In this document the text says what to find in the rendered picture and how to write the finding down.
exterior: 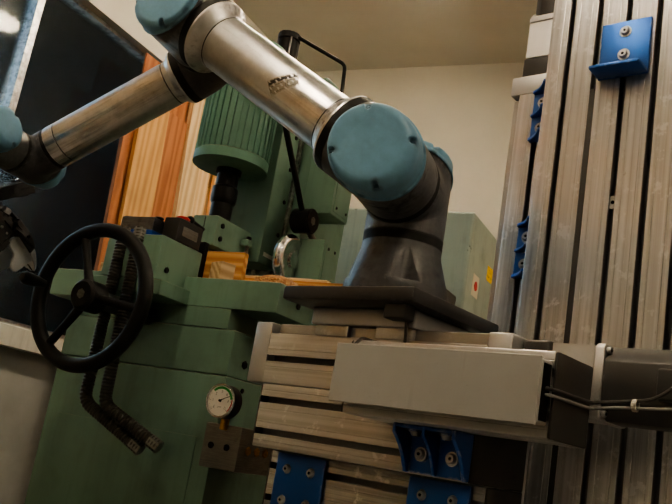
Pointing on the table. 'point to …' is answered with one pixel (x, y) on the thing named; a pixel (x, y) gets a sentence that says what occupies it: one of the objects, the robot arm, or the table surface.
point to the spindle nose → (224, 192)
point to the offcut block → (222, 270)
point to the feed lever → (301, 217)
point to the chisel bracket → (221, 233)
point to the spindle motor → (235, 135)
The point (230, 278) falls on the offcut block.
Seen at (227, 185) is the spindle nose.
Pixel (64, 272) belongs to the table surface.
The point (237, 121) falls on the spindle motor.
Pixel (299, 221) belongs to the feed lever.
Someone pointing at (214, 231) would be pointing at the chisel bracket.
